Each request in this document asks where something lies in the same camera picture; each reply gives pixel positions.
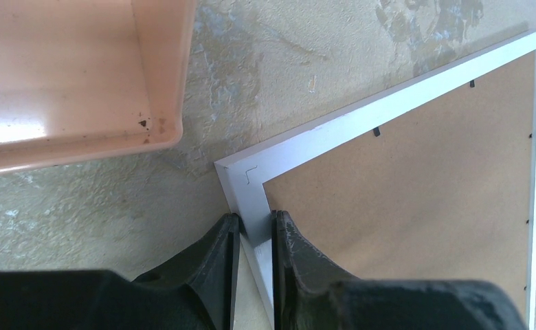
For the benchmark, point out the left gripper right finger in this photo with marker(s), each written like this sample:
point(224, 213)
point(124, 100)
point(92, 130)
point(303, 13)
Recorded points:
point(310, 291)

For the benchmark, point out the orange plastic file organizer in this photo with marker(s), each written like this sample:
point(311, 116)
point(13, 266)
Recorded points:
point(85, 80)

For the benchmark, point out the white picture frame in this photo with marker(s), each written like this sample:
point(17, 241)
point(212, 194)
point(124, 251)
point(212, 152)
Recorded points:
point(433, 178)

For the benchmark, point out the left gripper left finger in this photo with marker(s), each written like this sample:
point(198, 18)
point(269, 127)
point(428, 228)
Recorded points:
point(196, 288)

